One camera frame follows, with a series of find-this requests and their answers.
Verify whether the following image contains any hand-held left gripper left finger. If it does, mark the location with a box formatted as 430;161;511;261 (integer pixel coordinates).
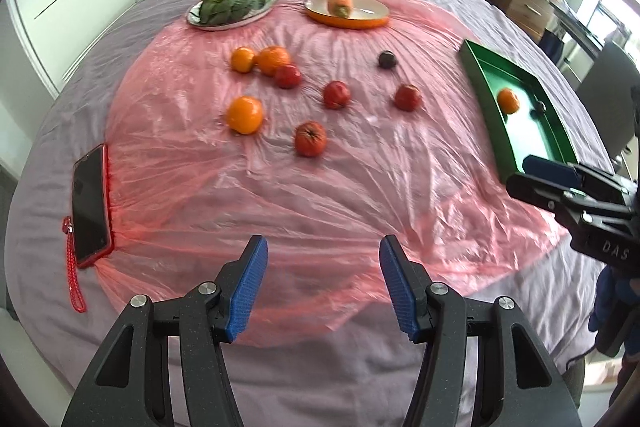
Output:
62;234;269;427

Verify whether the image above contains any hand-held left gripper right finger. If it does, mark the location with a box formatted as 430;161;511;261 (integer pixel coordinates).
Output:
379;234;583;427

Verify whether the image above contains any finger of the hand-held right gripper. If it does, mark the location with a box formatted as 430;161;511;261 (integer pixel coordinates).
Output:
505;174;630;233
522;155;633;204

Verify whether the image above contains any green tray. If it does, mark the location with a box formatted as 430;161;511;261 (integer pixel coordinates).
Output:
459;39;579;186

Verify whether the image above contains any red apple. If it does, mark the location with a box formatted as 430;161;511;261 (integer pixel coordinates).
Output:
394;84;423;112
322;80;352;110
274;64;303;90

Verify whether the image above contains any ribbed red tomato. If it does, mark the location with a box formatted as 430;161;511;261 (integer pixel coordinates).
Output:
294;120;328;158

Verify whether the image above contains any person's right hand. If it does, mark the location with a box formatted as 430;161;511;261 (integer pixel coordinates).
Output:
589;266;628;348

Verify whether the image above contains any grey office chair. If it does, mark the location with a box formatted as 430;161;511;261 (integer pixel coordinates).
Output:
574;41;640;160

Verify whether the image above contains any pink plastic sheet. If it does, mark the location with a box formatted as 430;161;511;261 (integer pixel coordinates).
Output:
97;0;571;349

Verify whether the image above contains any desk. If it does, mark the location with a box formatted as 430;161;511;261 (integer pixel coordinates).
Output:
549;0;632;58

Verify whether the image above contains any phone in red case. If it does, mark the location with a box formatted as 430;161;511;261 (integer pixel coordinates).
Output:
71;144;114;269

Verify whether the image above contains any small orange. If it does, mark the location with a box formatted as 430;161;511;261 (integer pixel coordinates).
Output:
230;47;257;74

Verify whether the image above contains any orange plate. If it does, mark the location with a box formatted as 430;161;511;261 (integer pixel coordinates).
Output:
305;0;391;30

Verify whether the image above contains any silver plate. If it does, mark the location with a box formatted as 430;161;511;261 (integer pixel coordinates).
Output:
186;0;277;30

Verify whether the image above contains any green leafy vegetable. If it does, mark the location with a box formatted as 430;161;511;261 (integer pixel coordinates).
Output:
198;0;266;26

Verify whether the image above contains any red wrist strap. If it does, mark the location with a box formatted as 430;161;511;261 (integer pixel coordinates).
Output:
62;215;87;313

